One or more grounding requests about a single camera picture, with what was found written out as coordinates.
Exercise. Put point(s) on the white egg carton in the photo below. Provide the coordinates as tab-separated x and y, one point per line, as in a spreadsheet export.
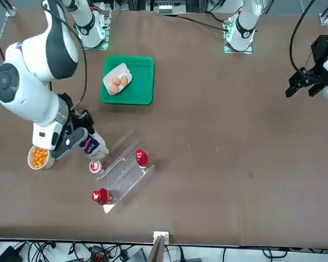
117	72

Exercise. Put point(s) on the green plastic tray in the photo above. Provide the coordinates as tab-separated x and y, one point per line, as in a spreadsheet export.
142	82

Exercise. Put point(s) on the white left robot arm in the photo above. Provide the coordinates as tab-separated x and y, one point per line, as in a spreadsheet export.
243	24

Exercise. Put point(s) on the red cola bottle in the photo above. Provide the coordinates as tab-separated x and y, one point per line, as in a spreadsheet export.
142	158
99	196

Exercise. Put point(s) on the white cup of orange popcorn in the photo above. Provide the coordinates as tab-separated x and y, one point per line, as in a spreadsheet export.
39	161

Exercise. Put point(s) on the black power adapter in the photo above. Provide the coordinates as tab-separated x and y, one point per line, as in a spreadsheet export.
6	253

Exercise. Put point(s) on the brown egg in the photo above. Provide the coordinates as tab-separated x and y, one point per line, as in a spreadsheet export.
113	89
124	80
116	81

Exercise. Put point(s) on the clear acrylic stepped display stand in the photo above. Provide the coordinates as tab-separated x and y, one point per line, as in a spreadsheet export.
125	174

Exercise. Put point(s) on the aluminium corner bracket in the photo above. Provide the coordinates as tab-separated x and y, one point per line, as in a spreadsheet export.
11	9
324	17

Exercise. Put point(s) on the grey power adapter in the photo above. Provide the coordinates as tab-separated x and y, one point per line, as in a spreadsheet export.
138	256

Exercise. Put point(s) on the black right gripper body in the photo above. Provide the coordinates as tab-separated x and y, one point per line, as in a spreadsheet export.
80	120

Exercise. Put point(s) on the black and orange plug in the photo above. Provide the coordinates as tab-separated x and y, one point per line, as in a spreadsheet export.
98	255

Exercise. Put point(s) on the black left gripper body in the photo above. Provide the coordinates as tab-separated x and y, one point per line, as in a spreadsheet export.
322	50

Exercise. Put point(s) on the aluminium frame post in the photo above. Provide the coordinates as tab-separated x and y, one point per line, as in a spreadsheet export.
160	243

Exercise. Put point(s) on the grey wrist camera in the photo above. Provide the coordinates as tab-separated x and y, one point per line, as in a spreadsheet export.
73	137

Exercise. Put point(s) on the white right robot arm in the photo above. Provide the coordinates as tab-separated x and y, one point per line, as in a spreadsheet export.
32	82

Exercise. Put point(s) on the small red jar white lid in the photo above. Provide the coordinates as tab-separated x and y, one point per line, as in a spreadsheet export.
95	166

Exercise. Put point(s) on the blue and white milk carton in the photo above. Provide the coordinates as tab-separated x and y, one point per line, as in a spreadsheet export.
95	147

